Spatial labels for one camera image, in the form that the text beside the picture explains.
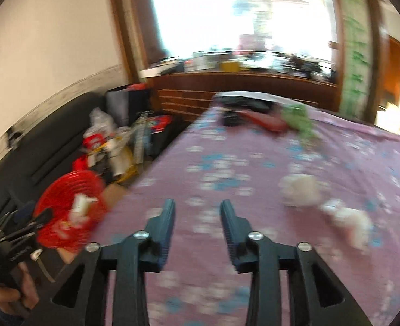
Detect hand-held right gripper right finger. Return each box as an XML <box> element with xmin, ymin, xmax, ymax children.
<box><xmin>219</xmin><ymin>200</ymin><xmax>374</xmax><ymax>326</ymax></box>

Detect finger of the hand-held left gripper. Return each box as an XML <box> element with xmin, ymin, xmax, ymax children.
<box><xmin>0</xmin><ymin>224</ymin><xmax>40</xmax><ymax>242</ymax></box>
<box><xmin>16</xmin><ymin>208</ymin><xmax>54</xmax><ymax>230</ymax></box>

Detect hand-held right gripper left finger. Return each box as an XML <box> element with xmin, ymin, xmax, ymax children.
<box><xmin>26</xmin><ymin>199</ymin><xmax>176</xmax><ymax>326</ymax></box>

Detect red plastic mesh basket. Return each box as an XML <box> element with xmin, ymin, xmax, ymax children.
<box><xmin>36</xmin><ymin>171</ymin><xmax>106</xmax><ymax>249</ymax></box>

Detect white paper scrap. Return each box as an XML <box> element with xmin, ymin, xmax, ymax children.
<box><xmin>68</xmin><ymin>193</ymin><xmax>98</xmax><ymax>227</ymax></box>

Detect person's left hand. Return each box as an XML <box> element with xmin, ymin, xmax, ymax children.
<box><xmin>0</xmin><ymin>267</ymin><xmax>39</xmax><ymax>317</ymax></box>

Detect brown cardboard box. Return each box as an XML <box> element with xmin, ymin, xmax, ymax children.
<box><xmin>100</xmin><ymin>183</ymin><xmax>131</xmax><ymax>211</ymax></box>

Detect red cloth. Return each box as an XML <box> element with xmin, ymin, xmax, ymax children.
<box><xmin>72</xmin><ymin>156</ymin><xmax>92</xmax><ymax>172</ymax></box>

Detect purple floral bedsheet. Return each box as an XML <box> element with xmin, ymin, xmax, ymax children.
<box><xmin>88</xmin><ymin>100</ymin><xmax>400</xmax><ymax>326</ymax></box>

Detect yellow white bag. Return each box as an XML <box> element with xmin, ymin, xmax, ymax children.
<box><xmin>110</xmin><ymin>146</ymin><xmax>139</xmax><ymax>181</ymax></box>

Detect black clip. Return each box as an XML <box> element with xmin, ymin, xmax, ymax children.
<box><xmin>8</xmin><ymin>131</ymin><xmax>25</xmax><ymax>150</ymax></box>

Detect black leather sofa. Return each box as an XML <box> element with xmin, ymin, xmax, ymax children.
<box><xmin>0</xmin><ymin>92</ymin><xmax>132</xmax><ymax>231</ymax></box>

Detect white crumpled tissue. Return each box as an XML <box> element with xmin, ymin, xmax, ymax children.
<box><xmin>320</xmin><ymin>199</ymin><xmax>374</xmax><ymax>249</ymax></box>
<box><xmin>279</xmin><ymin>174</ymin><xmax>322</xmax><ymax>208</ymax></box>

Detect black suitcase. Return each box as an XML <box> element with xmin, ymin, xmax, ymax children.
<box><xmin>150</xmin><ymin>115</ymin><xmax>190</xmax><ymax>158</ymax></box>

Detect red white package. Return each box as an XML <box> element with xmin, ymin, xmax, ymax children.
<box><xmin>82</xmin><ymin>133</ymin><xmax>107</xmax><ymax>152</ymax></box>

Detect metal folding hanger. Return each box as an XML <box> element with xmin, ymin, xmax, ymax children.
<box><xmin>132</xmin><ymin>112</ymin><xmax>153</xmax><ymax>164</ymax></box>

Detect red blue printed bag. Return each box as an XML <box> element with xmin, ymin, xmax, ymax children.
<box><xmin>149</xmin><ymin>115</ymin><xmax>173</xmax><ymax>133</ymax></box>

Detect small black case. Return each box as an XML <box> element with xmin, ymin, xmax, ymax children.
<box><xmin>222</xmin><ymin>109</ymin><xmax>247</xmax><ymax>127</ymax></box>

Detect clear plastic bag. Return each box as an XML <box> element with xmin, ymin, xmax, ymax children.
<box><xmin>89</xmin><ymin>107</ymin><xmax>117</xmax><ymax>133</ymax></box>

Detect red folded umbrella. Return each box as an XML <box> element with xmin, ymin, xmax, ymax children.
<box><xmin>244</xmin><ymin>110</ymin><xmax>289</xmax><ymax>134</ymax></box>

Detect brick pattern panel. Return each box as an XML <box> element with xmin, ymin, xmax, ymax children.
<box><xmin>157</xmin><ymin>88</ymin><xmax>218</xmax><ymax>123</ymax></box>

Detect long black pouch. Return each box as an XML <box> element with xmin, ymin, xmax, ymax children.
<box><xmin>217</xmin><ymin>93</ymin><xmax>278</xmax><ymax>112</ymax></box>

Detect green cloth toy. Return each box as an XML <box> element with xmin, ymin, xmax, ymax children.
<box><xmin>281</xmin><ymin>105</ymin><xmax>318</xmax><ymax>142</ymax></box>

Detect wooden windowsill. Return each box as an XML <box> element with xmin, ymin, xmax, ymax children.
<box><xmin>140</xmin><ymin>70</ymin><xmax>340</xmax><ymax>92</ymax></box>

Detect white book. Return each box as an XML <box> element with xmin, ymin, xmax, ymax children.
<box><xmin>139</xmin><ymin>65</ymin><xmax>182</xmax><ymax>77</ymax></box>

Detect row of windowsill clutter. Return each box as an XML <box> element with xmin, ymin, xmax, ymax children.
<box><xmin>183</xmin><ymin>49</ymin><xmax>338</xmax><ymax>82</ymax></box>

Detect window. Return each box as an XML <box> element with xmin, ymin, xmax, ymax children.
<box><xmin>145</xmin><ymin>0</ymin><xmax>339</xmax><ymax>66</ymax></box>

